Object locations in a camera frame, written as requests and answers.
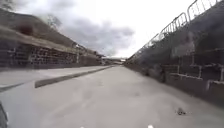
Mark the pale concrete overpass bridge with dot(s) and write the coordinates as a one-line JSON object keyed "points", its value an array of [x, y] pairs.
{"points": [[113, 60]]}

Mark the grey concrete road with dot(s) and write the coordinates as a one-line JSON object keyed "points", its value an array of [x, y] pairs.
{"points": [[116, 100]]}

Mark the grey concrete kerb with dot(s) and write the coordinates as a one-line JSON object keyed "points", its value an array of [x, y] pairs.
{"points": [[60, 79]]}

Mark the bare tree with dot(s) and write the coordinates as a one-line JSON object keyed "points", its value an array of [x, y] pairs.
{"points": [[53, 21]]}

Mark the dark debris clump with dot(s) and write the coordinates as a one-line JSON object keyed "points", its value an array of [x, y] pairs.
{"points": [[181, 111]]}

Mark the pale grey side road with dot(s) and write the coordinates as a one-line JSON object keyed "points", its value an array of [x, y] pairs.
{"points": [[20, 76]]}

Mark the metal railing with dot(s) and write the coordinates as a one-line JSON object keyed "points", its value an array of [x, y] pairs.
{"points": [[200, 5]]}

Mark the terraced stone retaining wall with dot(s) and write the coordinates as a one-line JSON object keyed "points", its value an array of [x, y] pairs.
{"points": [[43, 55]]}

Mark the dark stone wall with ledges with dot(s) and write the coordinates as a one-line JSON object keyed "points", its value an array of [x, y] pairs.
{"points": [[186, 66]]}

